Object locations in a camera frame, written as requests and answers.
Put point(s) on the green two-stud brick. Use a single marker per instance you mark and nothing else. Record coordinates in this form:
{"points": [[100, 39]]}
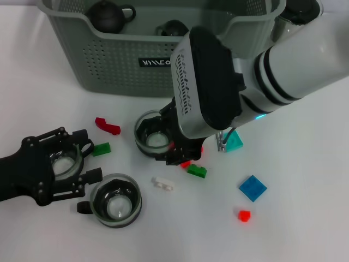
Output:
{"points": [[197, 171]]}

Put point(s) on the dark brown clay teapot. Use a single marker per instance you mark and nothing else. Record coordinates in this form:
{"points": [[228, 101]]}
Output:
{"points": [[106, 16]]}

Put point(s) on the dark red curved brick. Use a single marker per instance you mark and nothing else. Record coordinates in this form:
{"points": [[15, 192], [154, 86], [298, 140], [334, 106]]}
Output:
{"points": [[107, 127]]}

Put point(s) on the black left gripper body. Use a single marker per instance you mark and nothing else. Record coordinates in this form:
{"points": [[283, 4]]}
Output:
{"points": [[27, 169]]}

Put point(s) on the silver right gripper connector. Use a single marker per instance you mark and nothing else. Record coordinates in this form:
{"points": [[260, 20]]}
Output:
{"points": [[221, 143]]}

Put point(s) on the small red square brick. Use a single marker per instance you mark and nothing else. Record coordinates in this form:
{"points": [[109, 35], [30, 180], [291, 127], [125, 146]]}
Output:
{"points": [[186, 164]]}

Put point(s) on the small orange-red notched brick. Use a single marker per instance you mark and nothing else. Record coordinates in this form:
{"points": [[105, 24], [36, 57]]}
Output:
{"points": [[244, 215]]}

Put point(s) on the glass carafe black lid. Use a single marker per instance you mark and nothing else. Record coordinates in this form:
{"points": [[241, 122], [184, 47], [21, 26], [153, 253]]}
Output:
{"points": [[300, 11]]}

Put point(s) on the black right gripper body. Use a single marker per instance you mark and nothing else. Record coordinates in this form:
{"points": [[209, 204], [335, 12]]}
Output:
{"points": [[188, 147]]}

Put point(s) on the green sloped brick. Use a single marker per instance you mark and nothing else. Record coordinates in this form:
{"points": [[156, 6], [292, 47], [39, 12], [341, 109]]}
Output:
{"points": [[101, 149]]}

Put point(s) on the blue square plate brick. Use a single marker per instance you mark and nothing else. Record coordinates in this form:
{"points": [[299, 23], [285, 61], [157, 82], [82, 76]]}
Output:
{"points": [[253, 188]]}

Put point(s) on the grey perforated storage bin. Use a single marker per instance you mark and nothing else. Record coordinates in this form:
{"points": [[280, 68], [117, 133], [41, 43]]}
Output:
{"points": [[122, 71]]}

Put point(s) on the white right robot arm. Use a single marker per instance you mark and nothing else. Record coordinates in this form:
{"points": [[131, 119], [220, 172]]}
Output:
{"points": [[300, 60]]}

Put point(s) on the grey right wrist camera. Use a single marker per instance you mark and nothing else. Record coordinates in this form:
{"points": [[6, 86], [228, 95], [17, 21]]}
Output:
{"points": [[207, 82]]}

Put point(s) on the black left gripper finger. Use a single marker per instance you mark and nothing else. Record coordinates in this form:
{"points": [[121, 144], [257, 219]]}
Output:
{"points": [[62, 133], [81, 184]]}

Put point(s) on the white flat plate brick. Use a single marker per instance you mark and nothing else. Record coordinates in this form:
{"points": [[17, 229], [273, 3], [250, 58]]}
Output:
{"points": [[163, 183]]}

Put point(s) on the teal square plate brick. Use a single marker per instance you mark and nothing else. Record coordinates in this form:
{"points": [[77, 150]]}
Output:
{"points": [[235, 142]]}

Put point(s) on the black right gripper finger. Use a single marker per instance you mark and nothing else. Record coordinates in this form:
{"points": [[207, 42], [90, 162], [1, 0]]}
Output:
{"points": [[169, 114], [174, 158]]}

